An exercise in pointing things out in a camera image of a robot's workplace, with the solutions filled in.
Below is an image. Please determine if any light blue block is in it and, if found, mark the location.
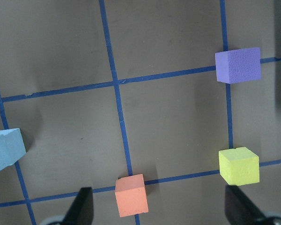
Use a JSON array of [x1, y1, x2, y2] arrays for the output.
[[0, 128, 26, 171]]

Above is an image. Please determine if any orange foam block upper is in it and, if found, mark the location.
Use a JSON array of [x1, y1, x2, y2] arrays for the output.
[[115, 174, 149, 218]]

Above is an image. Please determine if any purple foam block left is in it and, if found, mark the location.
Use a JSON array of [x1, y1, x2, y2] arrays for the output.
[[215, 47, 261, 84]]

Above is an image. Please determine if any yellow foam block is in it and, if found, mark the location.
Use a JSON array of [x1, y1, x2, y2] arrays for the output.
[[218, 147, 260, 186]]

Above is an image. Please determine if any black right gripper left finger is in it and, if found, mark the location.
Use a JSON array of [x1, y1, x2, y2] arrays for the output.
[[64, 187, 94, 225]]

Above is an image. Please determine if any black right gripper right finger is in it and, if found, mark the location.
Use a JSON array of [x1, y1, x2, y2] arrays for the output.
[[225, 185, 266, 225]]

